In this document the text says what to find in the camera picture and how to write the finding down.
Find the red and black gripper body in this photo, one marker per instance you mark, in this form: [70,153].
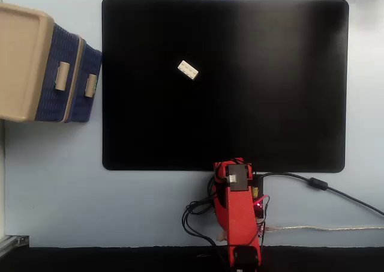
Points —
[237,177]

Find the white lego block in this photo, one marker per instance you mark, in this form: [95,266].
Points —
[187,70]

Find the red robot arm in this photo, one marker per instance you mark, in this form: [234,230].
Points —
[240,218]

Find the controller board with red LED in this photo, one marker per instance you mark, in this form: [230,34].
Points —
[259,207]

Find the black rectangular mat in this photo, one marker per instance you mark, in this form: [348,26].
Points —
[240,89]

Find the teal rubber band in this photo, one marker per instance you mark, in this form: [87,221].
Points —
[95,84]

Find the aluminium frame post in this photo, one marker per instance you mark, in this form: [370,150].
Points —
[12,242]

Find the beige drawer cabinet frame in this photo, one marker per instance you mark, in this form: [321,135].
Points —
[18,59]

